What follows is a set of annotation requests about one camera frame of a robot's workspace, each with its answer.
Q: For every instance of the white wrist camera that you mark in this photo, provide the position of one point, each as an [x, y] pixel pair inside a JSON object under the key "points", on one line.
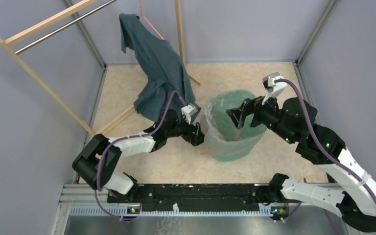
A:
{"points": [[273, 86], [188, 112]]}

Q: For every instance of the green plastic trash bin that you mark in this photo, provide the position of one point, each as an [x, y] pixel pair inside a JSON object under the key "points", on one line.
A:
{"points": [[236, 139]]}

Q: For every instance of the pink clothes hanger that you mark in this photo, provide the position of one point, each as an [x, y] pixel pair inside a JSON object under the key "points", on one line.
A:
{"points": [[142, 14]]}

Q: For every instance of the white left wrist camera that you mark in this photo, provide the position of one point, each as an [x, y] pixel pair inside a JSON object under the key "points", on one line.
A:
{"points": [[188, 112]]}

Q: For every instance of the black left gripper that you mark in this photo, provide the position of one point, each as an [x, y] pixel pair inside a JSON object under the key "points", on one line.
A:
{"points": [[195, 139]]}

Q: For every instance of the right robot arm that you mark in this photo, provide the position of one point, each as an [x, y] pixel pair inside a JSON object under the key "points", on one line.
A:
{"points": [[354, 202]]}

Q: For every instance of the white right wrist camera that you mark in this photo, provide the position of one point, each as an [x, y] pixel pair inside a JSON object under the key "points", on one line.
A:
{"points": [[273, 86]]}

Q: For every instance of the pink plastic trash bag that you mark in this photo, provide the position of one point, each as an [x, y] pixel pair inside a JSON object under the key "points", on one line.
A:
{"points": [[227, 136]]}

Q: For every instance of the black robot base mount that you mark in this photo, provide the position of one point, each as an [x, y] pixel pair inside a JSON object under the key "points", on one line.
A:
{"points": [[202, 197]]}

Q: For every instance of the wooden clothes rack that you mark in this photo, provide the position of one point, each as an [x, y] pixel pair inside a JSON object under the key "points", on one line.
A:
{"points": [[65, 62]]}

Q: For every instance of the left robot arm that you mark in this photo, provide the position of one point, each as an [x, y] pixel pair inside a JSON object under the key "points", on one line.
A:
{"points": [[96, 163]]}

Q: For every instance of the grey slotted cable duct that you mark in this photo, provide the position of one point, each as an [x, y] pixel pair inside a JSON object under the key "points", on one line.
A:
{"points": [[132, 211]]}

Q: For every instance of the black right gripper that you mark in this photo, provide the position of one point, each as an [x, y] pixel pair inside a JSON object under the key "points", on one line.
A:
{"points": [[238, 115]]}

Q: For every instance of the dark teal shirt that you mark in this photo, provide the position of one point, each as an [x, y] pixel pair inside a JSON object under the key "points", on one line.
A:
{"points": [[162, 65]]}

